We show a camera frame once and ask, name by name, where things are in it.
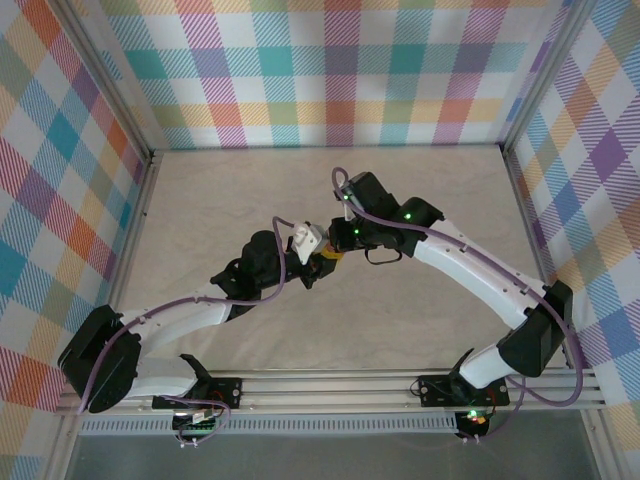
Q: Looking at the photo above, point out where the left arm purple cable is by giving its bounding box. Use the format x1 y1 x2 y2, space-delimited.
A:
79 215 304 446

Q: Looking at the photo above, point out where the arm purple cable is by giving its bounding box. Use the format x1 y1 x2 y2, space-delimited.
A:
79 215 304 446
331 167 585 444

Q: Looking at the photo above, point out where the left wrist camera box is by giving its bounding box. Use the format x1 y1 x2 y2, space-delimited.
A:
291 220 330 266

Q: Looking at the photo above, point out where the aluminium mounting rail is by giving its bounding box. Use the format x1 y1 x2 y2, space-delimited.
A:
53 368 607 414

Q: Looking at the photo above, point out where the aluminium floor side rail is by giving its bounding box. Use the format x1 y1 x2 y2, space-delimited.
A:
501 144 576 369
94 149 165 351

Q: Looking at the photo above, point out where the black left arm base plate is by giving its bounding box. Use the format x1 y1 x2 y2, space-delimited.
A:
151 377 245 412

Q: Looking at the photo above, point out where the grey slotted cable duct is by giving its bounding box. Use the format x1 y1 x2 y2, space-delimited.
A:
79 417 460 437

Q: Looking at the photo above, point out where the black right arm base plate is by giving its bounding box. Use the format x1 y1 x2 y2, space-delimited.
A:
417 372 511 408

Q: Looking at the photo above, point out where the aluminium frame post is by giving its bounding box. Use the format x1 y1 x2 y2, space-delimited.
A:
579 409 619 480
47 412 84 480
499 0 589 154
58 0 157 157

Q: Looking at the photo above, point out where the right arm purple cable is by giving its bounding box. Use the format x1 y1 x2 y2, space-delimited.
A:
331 167 585 444

